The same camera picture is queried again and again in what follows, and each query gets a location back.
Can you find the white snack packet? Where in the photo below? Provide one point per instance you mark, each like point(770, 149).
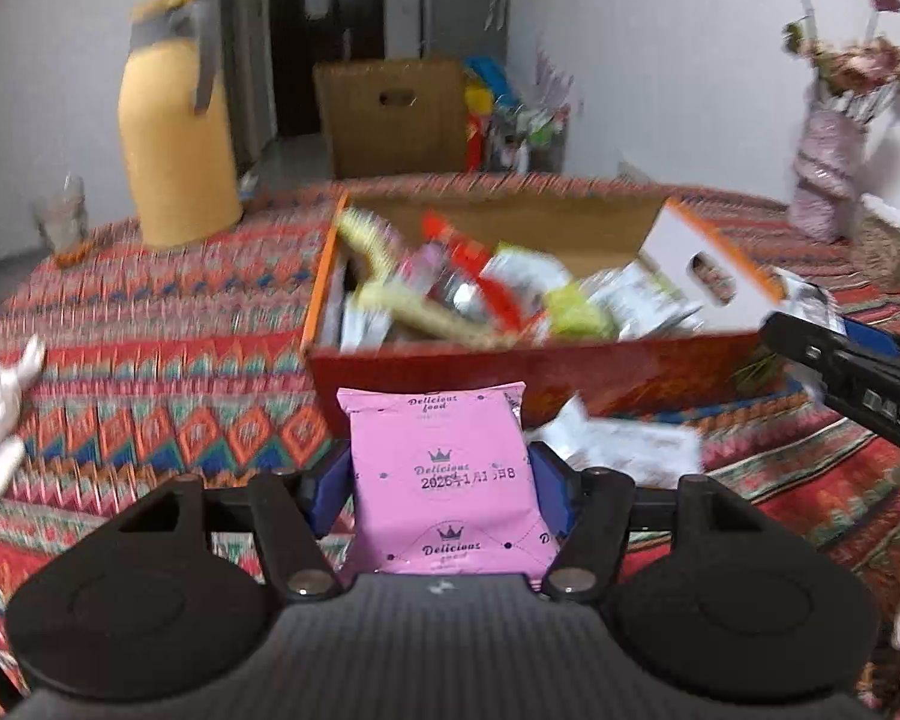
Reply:
point(630, 442)

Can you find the paper notice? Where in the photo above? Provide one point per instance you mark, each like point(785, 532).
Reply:
point(316, 0)

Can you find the cardboard box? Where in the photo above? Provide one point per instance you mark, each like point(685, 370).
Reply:
point(645, 382)

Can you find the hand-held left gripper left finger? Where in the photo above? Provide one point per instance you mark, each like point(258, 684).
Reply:
point(326, 495)

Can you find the woven basket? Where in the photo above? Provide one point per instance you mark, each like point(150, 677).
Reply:
point(896, 247)

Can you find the pink textured vase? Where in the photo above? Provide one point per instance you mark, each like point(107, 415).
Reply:
point(825, 172)

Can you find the dark entrance door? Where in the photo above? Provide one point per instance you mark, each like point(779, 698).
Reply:
point(292, 52)

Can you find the purple feather decoration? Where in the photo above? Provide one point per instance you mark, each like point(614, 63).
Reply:
point(553, 79)

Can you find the grey fridge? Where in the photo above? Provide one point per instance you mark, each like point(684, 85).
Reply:
point(457, 15)

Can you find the brown wooden chair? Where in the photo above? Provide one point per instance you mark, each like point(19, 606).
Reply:
point(360, 142)

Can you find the red box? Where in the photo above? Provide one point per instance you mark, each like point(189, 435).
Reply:
point(476, 142)

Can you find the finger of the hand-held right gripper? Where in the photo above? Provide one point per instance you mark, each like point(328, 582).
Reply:
point(802, 349)
point(874, 337)

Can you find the pink snack packet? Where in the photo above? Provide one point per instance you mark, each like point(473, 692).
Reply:
point(435, 480)

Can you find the yellow bag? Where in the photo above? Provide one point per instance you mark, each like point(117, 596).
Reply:
point(480, 101)

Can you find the silver snack packet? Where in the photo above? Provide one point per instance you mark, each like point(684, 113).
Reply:
point(810, 300)

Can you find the white wall heater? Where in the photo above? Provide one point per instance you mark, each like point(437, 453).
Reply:
point(636, 171)

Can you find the dried pink flowers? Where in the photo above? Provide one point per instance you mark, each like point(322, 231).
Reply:
point(862, 64)

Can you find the glass cup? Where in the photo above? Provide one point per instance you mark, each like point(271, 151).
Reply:
point(61, 229)

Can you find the pile of assorted snack packets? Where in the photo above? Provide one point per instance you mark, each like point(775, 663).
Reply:
point(495, 292)

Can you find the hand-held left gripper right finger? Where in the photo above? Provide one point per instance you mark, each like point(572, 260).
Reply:
point(551, 491)

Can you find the blue bag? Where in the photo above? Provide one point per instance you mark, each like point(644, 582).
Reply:
point(491, 75)

